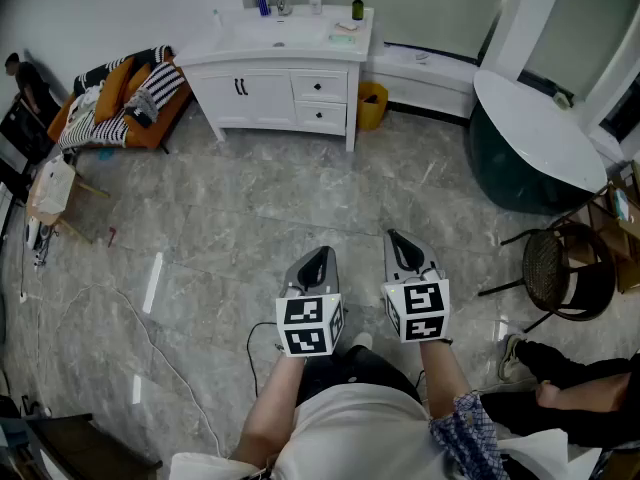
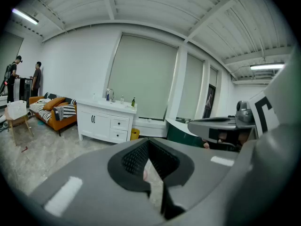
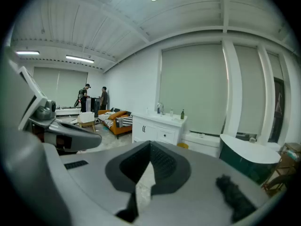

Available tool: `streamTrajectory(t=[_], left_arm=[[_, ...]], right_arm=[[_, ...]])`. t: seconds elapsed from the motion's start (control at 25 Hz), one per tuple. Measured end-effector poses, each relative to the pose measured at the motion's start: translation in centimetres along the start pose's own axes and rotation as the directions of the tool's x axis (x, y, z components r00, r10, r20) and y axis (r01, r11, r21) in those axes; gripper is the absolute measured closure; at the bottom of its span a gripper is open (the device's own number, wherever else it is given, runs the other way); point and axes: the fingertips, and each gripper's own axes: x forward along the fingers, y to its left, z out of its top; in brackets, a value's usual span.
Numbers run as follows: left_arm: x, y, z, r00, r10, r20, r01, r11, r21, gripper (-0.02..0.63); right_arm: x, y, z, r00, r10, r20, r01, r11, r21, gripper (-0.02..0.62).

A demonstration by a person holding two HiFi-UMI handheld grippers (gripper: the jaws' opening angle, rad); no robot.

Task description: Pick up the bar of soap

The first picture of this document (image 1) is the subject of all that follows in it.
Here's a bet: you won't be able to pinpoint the white dark green bathtub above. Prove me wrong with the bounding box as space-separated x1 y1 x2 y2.
467 69 609 216

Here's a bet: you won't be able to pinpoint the dark wooden furniture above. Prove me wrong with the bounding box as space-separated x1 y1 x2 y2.
0 412 164 480

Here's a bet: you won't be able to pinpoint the white raised ledge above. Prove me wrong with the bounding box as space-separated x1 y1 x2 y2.
362 42 481 119

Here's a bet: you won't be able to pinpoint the black cable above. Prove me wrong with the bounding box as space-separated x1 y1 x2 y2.
246 321 279 399

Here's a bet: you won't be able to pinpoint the white vanity with sink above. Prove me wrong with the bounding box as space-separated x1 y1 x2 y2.
172 3 375 153

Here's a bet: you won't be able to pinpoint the person's right forearm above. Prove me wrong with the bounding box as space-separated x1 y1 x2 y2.
418 340 474 419

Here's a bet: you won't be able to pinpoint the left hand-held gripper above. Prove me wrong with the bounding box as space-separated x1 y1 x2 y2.
275 246 346 358

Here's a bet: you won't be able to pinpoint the white vanity drawer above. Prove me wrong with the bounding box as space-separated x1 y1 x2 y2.
290 70 349 103
294 101 348 134

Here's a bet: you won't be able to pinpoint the orange sofa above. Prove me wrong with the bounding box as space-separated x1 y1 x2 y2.
47 45 194 155

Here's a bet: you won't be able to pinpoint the black white striped blanket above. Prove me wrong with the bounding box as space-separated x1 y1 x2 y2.
57 45 187 149

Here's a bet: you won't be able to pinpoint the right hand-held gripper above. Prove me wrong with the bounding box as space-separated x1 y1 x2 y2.
382 229 451 343

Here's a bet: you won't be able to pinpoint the black wicker chair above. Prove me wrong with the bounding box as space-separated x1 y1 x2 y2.
477 221 617 334

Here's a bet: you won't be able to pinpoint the black desk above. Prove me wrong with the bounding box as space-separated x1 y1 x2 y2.
0 100 54 167

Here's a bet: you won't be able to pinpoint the person's left forearm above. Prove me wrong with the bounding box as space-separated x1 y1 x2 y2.
233 354 307 469

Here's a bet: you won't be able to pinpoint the person's white shirt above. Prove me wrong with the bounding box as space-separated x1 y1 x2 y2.
169 382 604 480

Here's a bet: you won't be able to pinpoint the wooden shelf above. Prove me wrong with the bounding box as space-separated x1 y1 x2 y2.
549 160 640 294

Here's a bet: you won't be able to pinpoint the white floor cable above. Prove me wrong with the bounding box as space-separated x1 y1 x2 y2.
19 280 224 459

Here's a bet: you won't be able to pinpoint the blue checked cloth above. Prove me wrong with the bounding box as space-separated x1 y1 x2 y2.
429 390 511 480

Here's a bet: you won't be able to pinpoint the yellow waste bin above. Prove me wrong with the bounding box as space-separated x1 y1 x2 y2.
356 81 390 132

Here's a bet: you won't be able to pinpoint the person's black trousers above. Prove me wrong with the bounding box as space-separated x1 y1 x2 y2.
297 345 422 409

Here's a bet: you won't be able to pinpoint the white perforated appliance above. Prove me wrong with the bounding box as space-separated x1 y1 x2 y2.
34 155 76 215

